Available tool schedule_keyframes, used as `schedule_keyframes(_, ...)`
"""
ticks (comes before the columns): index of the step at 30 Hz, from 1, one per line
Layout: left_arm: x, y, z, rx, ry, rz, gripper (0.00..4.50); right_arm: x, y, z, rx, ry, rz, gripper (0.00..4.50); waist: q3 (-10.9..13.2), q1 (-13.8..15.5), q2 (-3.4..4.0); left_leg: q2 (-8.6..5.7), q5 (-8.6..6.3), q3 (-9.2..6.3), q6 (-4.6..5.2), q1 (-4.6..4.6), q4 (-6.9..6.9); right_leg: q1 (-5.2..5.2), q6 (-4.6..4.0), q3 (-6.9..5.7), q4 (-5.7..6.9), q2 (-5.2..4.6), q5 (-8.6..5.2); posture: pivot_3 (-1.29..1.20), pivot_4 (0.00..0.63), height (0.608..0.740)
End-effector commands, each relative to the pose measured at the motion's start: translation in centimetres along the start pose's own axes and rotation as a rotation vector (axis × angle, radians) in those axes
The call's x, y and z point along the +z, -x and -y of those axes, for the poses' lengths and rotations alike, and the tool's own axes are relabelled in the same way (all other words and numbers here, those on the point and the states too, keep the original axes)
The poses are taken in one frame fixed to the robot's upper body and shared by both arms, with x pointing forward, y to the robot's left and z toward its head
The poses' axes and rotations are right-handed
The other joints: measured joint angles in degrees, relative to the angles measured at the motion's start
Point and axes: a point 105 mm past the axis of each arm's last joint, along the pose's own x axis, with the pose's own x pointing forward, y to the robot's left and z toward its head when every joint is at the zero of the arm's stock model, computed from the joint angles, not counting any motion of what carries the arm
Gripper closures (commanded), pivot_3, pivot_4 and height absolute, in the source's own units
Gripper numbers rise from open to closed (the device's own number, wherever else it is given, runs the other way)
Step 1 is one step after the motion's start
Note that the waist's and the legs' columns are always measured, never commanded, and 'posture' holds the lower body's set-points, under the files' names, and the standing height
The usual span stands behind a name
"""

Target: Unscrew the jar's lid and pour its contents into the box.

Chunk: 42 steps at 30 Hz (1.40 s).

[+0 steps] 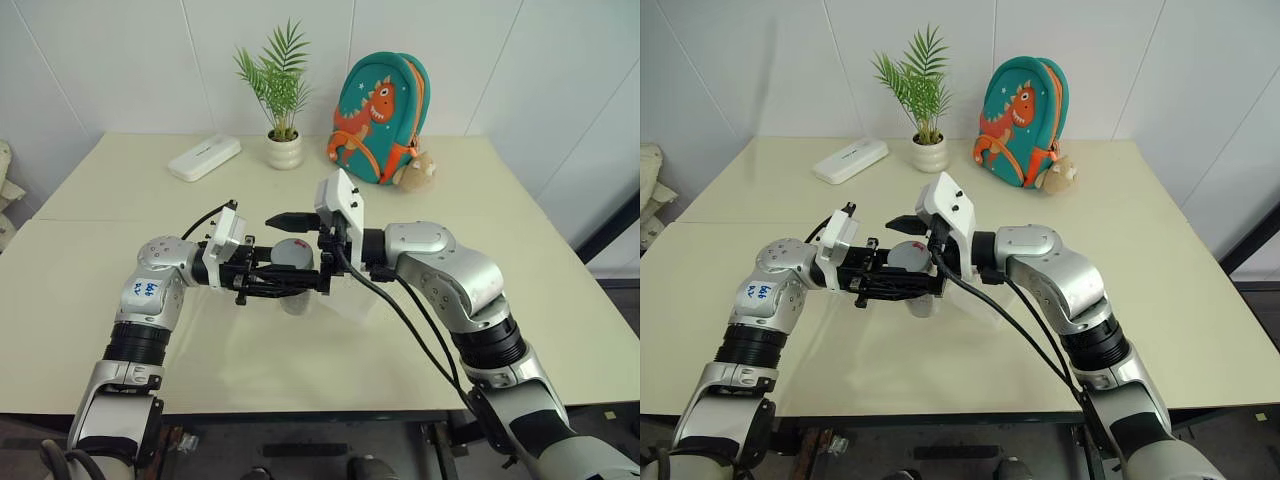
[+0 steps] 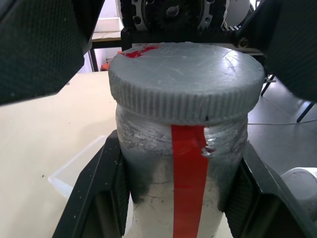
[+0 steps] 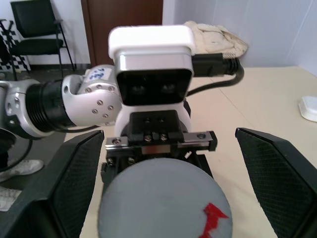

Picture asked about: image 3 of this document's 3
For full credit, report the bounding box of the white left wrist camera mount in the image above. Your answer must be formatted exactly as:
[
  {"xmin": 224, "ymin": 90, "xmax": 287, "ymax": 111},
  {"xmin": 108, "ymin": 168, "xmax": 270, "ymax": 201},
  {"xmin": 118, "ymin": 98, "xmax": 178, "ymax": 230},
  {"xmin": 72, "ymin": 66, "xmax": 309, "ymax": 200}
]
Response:
[{"xmin": 108, "ymin": 24, "xmax": 196, "ymax": 138}]

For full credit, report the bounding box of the brown wooden door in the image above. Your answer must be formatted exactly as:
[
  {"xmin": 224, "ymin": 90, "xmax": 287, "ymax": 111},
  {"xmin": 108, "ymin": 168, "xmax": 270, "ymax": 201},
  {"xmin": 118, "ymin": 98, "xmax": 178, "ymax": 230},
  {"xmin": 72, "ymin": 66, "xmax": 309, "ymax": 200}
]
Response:
[{"xmin": 81, "ymin": 0, "xmax": 164, "ymax": 67}]

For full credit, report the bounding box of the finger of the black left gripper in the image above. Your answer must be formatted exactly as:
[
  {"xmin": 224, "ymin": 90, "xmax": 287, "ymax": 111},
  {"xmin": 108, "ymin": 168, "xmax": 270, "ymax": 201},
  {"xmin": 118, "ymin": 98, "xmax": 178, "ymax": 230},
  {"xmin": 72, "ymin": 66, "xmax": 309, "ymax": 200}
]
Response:
[{"xmin": 195, "ymin": 151, "xmax": 214, "ymax": 179}]

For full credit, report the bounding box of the black white checkerboard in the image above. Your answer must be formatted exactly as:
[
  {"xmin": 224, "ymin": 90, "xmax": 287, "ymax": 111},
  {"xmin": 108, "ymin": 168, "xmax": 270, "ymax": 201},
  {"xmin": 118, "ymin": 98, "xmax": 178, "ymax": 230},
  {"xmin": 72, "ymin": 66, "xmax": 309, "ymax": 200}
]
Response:
[{"xmin": 0, "ymin": 24, "xmax": 32, "ymax": 73}]

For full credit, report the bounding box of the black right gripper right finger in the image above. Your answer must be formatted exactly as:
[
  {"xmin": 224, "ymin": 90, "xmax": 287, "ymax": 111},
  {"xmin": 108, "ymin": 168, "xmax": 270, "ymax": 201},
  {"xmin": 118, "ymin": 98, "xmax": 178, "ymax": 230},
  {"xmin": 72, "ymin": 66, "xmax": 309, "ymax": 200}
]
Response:
[{"xmin": 234, "ymin": 127, "xmax": 317, "ymax": 238}]

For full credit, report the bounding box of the white plastic box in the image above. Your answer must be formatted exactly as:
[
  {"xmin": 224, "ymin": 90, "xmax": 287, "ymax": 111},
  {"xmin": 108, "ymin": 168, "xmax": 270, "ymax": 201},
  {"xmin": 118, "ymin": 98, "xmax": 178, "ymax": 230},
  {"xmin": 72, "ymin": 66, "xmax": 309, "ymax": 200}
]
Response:
[{"xmin": 298, "ymin": 95, "xmax": 317, "ymax": 123}]

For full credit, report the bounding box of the black chair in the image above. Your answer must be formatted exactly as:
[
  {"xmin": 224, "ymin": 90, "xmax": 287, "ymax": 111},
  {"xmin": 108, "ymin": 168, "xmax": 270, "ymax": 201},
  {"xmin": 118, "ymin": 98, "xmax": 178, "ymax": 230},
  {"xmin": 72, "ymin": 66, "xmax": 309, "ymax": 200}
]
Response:
[{"xmin": 9, "ymin": 0, "xmax": 76, "ymax": 74}]

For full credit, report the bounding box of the cream fleece cloth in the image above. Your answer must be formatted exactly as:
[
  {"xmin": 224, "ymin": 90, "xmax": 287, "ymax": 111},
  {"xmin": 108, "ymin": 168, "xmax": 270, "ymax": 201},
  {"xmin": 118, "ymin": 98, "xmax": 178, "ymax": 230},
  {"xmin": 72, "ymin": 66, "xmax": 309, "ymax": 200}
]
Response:
[{"xmin": 183, "ymin": 20, "xmax": 250, "ymax": 60}]

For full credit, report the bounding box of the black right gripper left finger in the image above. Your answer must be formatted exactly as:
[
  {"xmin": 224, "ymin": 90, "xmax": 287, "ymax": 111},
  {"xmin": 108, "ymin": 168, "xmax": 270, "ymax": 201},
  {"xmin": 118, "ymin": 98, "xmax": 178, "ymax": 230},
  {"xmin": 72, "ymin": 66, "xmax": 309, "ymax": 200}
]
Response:
[{"xmin": 0, "ymin": 129, "xmax": 105, "ymax": 238}]

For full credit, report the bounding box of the white sneaker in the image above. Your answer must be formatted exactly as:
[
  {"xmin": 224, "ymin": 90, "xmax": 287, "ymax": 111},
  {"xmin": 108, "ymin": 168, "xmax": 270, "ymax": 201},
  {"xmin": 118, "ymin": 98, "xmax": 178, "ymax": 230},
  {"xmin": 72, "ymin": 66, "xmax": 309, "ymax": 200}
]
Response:
[
  {"xmin": 0, "ymin": 159, "xmax": 45, "ymax": 183},
  {"xmin": 0, "ymin": 185, "xmax": 23, "ymax": 212}
]

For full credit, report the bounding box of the black camera cable with plug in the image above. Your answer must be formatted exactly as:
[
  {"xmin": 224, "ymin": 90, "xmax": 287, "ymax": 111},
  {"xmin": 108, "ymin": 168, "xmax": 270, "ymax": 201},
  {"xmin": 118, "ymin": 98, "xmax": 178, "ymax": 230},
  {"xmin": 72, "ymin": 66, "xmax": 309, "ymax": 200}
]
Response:
[{"xmin": 187, "ymin": 53, "xmax": 246, "ymax": 97}]

